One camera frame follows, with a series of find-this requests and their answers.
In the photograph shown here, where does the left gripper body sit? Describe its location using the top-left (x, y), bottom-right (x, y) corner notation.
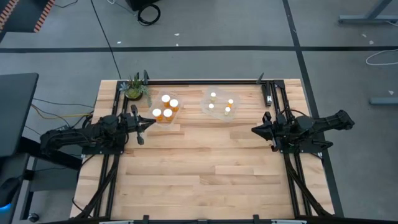
top-left (119, 105), bottom-right (146, 146)

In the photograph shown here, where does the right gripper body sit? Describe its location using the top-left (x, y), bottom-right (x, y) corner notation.
top-left (263, 111), bottom-right (292, 152)

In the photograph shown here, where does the clear plastic bin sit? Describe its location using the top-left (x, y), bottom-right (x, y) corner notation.
top-left (200, 86), bottom-right (241, 123)
top-left (148, 90), bottom-right (184, 129)

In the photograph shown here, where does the potted green succulent plant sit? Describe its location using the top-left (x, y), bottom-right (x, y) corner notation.
top-left (119, 73), bottom-right (153, 103)

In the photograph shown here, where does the dark desk leg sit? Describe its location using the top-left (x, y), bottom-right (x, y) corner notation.
top-left (18, 136), bottom-right (82, 170)

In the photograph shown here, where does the grey table foot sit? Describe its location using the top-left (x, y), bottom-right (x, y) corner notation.
top-left (369, 97), bottom-right (398, 106)

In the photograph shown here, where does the black desk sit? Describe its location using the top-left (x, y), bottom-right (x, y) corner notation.
top-left (0, 73), bottom-right (40, 158)

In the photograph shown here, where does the black box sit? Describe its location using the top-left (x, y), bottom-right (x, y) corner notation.
top-left (126, 0), bottom-right (161, 12)

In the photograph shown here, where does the grey table leg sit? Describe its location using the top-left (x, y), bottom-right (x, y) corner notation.
top-left (338, 0), bottom-right (398, 25)

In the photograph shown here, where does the orange black striped mat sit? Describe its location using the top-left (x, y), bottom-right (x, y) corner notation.
top-left (0, 0), bottom-right (57, 34)

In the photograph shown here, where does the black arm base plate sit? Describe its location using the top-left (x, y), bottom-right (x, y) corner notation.
top-left (81, 144), bottom-right (127, 156)
top-left (278, 139), bottom-right (333, 154)

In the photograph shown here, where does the black and silver camera bracket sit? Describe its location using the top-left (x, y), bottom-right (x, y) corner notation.
top-left (262, 81), bottom-right (274, 107)

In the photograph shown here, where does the orange yellow cable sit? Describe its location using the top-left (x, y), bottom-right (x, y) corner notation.
top-left (30, 104), bottom-right (94, 121)

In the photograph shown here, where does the black aluminium extrusion frame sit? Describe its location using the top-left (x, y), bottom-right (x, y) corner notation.
top-left (73, 71), bottom-right (345, 224)

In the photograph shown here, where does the thin black cable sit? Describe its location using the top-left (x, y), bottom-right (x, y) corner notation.
top-left (32, 98), bottom-right (94, 109)

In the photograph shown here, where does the long black floor cable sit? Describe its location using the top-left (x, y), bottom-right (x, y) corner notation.
top-left (90, 0), bottom-right (122, 80)

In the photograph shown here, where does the coiled black cable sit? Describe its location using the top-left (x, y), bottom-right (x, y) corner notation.
top-left (137, 3), bottom-right (162, 27)

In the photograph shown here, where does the white cable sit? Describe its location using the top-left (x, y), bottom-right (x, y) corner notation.
top-left (365, 49), bottom-right (398, 66)

